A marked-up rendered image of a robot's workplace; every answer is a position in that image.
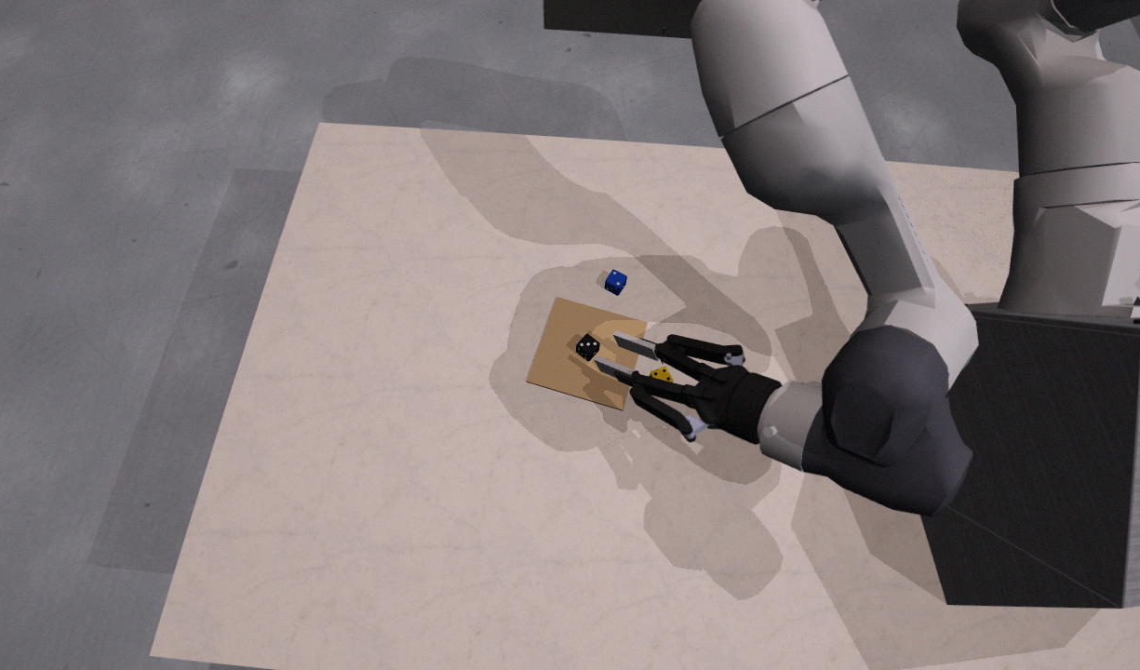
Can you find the yellow die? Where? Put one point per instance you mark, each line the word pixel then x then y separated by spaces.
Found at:
pixel 662 374

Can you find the tan square mat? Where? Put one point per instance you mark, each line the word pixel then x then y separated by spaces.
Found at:
pixel 558 367

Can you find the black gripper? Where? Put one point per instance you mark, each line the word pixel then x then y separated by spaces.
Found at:
pixel 709 396

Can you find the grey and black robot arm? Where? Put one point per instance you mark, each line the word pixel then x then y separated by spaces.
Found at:
pixel 1076 240

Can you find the blue die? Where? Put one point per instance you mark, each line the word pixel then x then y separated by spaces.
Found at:
pixel 615 282

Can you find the black die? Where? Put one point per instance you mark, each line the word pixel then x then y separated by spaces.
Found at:
pixel 587 347

